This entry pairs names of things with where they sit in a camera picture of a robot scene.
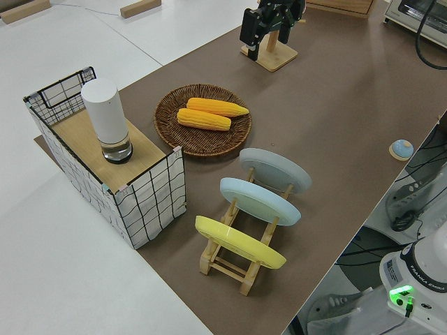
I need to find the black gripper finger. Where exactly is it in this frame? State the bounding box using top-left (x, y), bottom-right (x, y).
top-left (240, 8), bottom-right (263, 63)
top-left (278, 13), bottom-right (293, 45)

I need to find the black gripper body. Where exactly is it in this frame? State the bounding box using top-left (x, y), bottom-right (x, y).
top-left (256, 0), bottom-right (305, 33)

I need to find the white bottle with clear base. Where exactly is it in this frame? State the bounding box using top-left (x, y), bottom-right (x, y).
top-left (80, 78), bottom-right (133, 165)

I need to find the wooden mug tree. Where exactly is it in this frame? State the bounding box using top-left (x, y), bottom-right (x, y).
top-left (240, 27), bottom-right (299, 73)

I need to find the wooden cabinet box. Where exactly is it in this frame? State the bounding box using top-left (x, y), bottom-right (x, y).
top-left (305, 0), bottom-right (377, 20)

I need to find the yellow corn cob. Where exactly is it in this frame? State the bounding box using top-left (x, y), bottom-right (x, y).
top-left (177, 107), bottom-right (233, 132)
top-left (186, 97), bottom-right (251, 118)

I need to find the brown table mat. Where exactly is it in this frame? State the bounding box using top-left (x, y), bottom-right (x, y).
top-left (34, 0), bottom-right (447, 335)

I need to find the wooden block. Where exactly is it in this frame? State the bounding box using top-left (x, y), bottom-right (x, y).
top-left (120, 0), bottom-right (156, 18)
top-left (0, 0), bottom-right (52, 25)

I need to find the brown wicker basket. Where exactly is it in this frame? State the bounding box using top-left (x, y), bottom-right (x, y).
top-left (154, 83), bottom-right (253, 158)

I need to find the white toaster oven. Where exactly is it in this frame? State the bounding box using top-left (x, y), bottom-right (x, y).
top-left (382, 0), bottom-right (447, 48)

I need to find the grey plate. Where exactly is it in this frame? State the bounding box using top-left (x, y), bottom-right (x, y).
top-left (239, 147), bottom-right (312, 195)

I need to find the blue bell on wooden base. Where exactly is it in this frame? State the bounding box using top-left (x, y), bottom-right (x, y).
top-left (389, 139), bottom-right (415, 161)

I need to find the light blue plate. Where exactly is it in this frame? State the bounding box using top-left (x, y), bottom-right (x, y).
top-left (219, 177), bottom-right (302, 227)

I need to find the white power strip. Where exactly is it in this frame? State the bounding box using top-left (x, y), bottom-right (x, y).
top-left (386, 170), bottom-right (434, 224)

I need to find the yellow plate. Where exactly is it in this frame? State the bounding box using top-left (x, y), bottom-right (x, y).
top-left (194, 215), bottom-right (288, 270)

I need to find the black power plug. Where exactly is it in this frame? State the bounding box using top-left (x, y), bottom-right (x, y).
top-left (390, 211), bottom-right (420, 232)

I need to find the wooden plate rack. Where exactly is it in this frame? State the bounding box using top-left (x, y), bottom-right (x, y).
top-left (198, 166), bottom-right (295, 297)

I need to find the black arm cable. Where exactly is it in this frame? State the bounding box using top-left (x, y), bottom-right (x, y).
top-left (414, 0), bottom-right (447, 70)

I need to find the wire shelf with wooden top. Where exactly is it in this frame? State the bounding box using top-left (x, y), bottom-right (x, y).
top-left (23, 66), bottom-right (188, 251)

